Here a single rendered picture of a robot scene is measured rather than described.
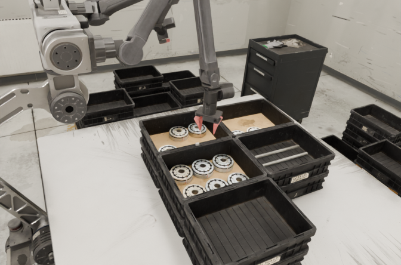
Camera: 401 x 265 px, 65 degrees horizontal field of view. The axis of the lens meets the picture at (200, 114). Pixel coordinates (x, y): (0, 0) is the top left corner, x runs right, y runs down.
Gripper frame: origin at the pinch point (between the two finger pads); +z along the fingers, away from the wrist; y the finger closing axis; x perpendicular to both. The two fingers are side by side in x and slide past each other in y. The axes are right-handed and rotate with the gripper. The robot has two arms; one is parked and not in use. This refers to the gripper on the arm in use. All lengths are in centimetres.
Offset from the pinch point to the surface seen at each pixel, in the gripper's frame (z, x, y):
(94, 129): 36, -22, 78
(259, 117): 23, -60, -15
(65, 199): 36, 31, 55
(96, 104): 57, -76, 119
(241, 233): 23.5, 26.5, -25.3
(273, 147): 23.5, -33.7, -27.5
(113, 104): 57, -83, 107
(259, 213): 23.6, 14.3, -29.7
